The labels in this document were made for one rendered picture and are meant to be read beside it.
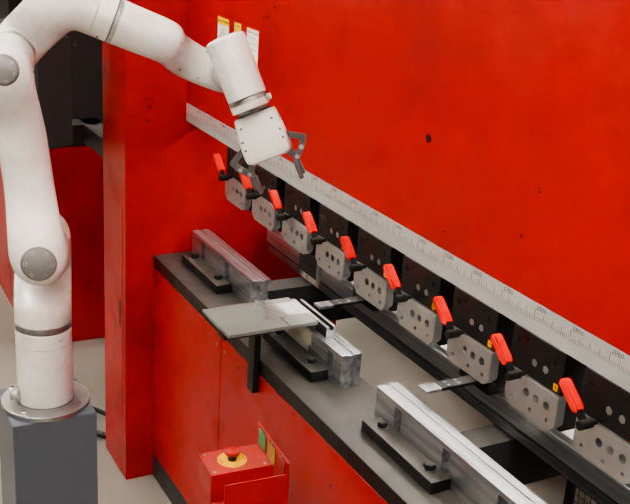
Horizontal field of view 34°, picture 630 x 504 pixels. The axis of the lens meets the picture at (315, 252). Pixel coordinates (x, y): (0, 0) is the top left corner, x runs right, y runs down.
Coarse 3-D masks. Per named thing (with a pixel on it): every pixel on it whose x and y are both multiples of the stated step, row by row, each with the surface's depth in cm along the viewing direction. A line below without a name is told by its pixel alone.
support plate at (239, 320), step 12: (276, 300) 288; (288, 300) 289; (204, 312) 278; (216, 312) 278; (228, 312) 278; (240, 312) 279; (252, 312) 279; (216, 324) 271; (228, 324) 271; (240, 324) 271; (252, 324) 272; (264, 324) 272; (276, 324) 273; (300, 324) 274; (312, 324) 276; (228, 336) 264; (240, 336) 266
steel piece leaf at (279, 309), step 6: (258, 306) 280; (264, 306) 283; (270, 306) 283; (276, 306) 284; (282, 306) 284; (288, 306) 284; (264, 312) 276; (270, 312) 279; (276, 312) 280; (282, 312) 280; (288, 312) 280; (294, 312) 280
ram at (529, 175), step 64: (192, 0) 324; (256, 0) 283; (320, 0) 251; (384, 0) 226; (448, 0) 205; (512, 0) 188; (576, 0) 173; (320, 64) 255; (384, 64) 228; (448, 64) 207; (512, 64) 190; (576, 64) 175; (320, 128) 258; (384, 128) 231; (448, 128) 210; (512, 128) 192; (576, 128) 176; (320, 192) 262; (384, 192) 234; (448, 192) 212; (512, 192) 194; (576, 192) 178; (512, 256) 196; (576, 256) 180; (512, 320) 198; (576, 320) 182
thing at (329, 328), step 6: (300, 300) 290; (306, 306) 287; (312, 312) 284; (318, 312) 282; (324, 318) 278; (318, 324) 277; (324, 324) 275; (330, 324) 275; (318, 330) 277; (324, 330) 274; (330, 330) 273; (324, 336) 274; (330, 336) 274
